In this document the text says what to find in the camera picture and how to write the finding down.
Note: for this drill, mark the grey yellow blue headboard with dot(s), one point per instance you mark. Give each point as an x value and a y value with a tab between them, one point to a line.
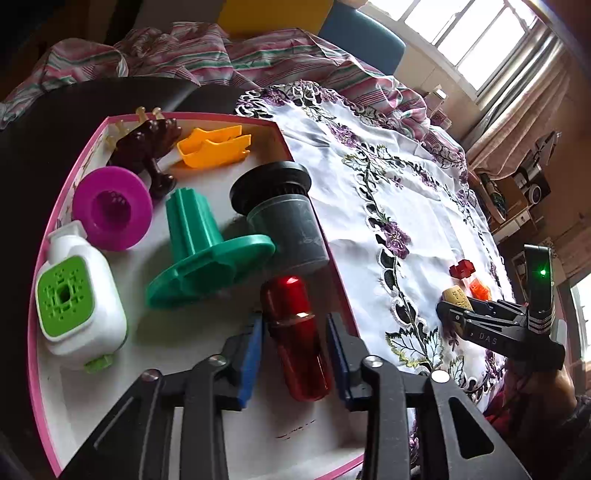
360	37

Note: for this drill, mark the silver radio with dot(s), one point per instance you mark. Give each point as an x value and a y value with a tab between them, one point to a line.
535	191

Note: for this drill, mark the person's right forearm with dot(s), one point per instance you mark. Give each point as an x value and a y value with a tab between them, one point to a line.
581	438

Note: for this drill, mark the white green plug-in device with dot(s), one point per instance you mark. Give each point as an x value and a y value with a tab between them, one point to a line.
83	323

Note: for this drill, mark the black grey cylinder filter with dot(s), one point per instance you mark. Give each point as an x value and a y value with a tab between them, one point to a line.
286	230

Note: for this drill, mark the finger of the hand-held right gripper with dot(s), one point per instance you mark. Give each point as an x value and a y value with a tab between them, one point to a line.
489	310
489	334

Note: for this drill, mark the red metallic bottle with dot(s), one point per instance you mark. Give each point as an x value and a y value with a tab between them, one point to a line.
295	350

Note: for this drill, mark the magenta plastic spool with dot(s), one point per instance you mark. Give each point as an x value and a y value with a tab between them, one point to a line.
138	217

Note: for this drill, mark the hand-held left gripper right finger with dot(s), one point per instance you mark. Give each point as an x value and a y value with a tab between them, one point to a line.
337	355

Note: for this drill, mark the small yellow block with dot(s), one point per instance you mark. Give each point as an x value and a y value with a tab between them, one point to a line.
455	295

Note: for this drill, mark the small red block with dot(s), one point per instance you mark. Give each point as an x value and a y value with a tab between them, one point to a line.
463	270

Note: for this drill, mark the pink striped blanket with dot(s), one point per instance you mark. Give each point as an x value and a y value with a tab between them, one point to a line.
184	55

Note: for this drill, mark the small orange block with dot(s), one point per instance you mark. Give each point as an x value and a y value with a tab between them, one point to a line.
480	290

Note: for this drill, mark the green plastic spool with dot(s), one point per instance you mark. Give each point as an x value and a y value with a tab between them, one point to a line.
194	230

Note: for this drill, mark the person's right hand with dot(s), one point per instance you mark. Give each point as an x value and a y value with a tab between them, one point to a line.
554	392

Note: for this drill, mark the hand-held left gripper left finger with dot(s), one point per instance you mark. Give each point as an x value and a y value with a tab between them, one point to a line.
251	355

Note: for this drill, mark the white embroidered floral tablecloth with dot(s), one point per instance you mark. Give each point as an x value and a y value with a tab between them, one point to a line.
346	207

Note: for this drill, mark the pink red cloth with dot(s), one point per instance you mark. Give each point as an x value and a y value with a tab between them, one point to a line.
501	408

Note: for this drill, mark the pink-edged white box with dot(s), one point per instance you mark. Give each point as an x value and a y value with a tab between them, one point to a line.
184	332

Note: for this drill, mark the orange plastic clip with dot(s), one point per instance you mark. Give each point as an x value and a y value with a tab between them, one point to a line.
207	154

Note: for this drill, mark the grey toy model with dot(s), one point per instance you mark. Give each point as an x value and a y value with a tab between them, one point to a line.
547	145

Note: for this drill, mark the small white box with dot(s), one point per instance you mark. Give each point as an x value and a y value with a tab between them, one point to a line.
439	120
438	99

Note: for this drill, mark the barred window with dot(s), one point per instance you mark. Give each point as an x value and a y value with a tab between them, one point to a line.
461	37

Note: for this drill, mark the brown hair brush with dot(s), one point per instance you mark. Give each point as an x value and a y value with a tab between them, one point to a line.
138	143

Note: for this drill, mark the beige side curtain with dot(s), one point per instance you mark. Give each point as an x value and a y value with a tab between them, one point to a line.
521	115

